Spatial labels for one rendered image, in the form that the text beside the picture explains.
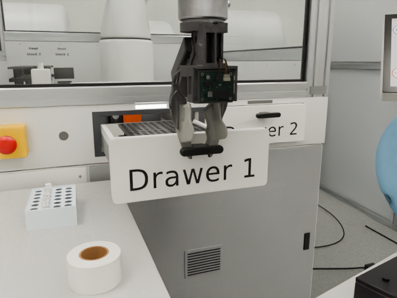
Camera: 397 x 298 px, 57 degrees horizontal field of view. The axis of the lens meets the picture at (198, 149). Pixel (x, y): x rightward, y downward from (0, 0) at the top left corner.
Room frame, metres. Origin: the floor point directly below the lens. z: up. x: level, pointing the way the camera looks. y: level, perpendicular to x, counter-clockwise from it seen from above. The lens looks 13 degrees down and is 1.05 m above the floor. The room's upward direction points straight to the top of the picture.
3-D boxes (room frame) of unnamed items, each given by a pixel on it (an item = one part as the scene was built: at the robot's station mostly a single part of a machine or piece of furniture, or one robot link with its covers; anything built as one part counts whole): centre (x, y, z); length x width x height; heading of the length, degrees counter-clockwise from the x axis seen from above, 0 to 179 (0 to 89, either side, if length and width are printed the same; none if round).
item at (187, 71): (0.57, -0.01, 1.04); 0.09 x 0.08 x 0.12; 20
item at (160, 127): (0.81, 0.08, 0.87); 0.22 x 0.18 x 0.06; 20
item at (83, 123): (1.39, 0.25, 0.87); 1.02 x 0.95 x 0.14; 110
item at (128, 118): (1.28, 0.26, 0.86); 0.11 x 0.04 x 0.06; 110
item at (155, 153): (0.62, 0.01, 0.87); 0.29 x 0.02 x 0.11; 110
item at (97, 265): (0.44, 0.14, 0.78); 0.07 x 0.07 x 0.04
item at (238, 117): (1.03, -0.18, 0.87); 0.29 x 0.02 x 0.11; 110
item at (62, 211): (0.66, 0.28, 0.78); 0.12 x 0.08 x 0.04; 19
